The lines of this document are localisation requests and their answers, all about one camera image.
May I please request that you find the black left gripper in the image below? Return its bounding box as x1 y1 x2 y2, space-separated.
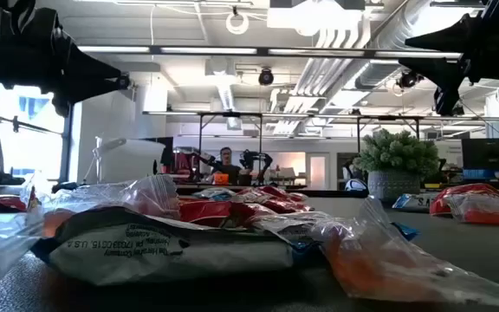
0 0 124 118

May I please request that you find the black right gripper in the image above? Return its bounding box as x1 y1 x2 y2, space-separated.
398 0 499 115

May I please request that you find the white blue Hershey's bar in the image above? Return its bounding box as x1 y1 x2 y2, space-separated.
31 205 321 288
391 192 444 213
249 211 420 244

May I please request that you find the orange candy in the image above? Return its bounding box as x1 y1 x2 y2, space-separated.
313 194 499 309
443 193 499 227

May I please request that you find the white plastic bucket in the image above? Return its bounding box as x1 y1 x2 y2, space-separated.
96 137 167 184

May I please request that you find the artificial succulent in pot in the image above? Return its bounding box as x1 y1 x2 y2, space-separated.
352 128 441 204

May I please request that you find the blue box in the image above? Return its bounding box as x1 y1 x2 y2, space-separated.
463 169 496 180

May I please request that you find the black and white ball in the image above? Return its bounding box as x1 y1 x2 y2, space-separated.
344 178 369 193

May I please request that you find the person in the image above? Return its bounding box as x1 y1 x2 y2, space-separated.
209 146 244 185

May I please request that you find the white door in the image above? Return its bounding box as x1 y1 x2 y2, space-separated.
305 151 332 191

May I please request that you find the black overhead light beam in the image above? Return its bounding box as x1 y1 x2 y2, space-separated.
75 44 465 61

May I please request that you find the black textured table mat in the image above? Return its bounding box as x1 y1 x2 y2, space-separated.
0 188 499 312

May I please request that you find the white coiled cable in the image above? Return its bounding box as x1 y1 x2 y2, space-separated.
224 5 250 36

